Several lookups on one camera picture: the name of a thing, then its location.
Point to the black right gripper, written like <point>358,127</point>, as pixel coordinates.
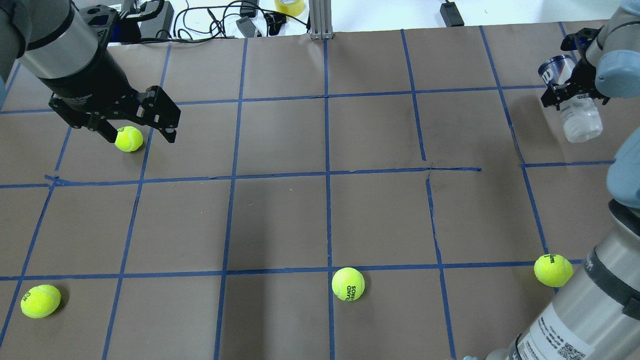
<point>580,89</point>

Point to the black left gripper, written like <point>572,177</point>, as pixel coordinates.
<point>89,85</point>

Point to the clear tennis ball can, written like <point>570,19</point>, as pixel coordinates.
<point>580,118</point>

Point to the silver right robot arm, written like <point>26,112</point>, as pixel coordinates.
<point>595,316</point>

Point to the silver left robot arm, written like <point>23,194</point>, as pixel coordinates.
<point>66,48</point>

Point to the yellow tennis ball left centre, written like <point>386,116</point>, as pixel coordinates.
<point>128,139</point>

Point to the far yellow tennis ball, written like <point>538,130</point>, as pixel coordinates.
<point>553,270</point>

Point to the yellow tennis ball printed logo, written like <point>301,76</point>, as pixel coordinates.
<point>40,301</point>

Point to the yellow tennis ball near base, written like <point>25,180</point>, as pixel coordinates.
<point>348,284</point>

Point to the black small adapter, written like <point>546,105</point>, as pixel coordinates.
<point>451,14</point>

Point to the yellow tape roll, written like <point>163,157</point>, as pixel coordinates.
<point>292,8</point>

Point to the aluminium frame post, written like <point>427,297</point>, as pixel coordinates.
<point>320,19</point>

